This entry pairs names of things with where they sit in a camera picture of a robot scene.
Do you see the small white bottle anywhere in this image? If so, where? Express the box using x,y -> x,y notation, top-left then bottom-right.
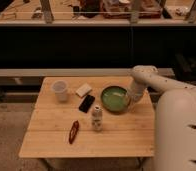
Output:
92,105 -> 102,131

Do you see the white sponge block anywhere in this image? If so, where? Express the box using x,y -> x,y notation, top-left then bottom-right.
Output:
76,83 -> 92,98

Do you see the black smartphone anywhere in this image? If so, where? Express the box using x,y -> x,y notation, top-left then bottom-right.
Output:
79,95 -> 95,113

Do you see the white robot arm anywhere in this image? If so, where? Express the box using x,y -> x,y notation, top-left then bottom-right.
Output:
128,65 -> 196,171

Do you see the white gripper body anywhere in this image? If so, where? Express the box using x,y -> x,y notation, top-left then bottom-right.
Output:
127,83 -> 146,107

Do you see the long wooden bench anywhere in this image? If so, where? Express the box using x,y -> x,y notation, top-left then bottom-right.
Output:
0,68 -> 175,87

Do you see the translucent plastic cup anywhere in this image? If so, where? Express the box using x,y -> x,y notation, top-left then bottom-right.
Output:
51,80 -> 68,102

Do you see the green ceramic bowl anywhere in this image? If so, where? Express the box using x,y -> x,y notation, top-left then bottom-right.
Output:
100,86 -> 130,112

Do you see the wooden folding table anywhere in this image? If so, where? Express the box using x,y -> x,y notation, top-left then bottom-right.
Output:
19,77 -> 155,159

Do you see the red chili pepper toy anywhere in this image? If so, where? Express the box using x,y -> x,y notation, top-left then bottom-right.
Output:
69,121 -> 79,144

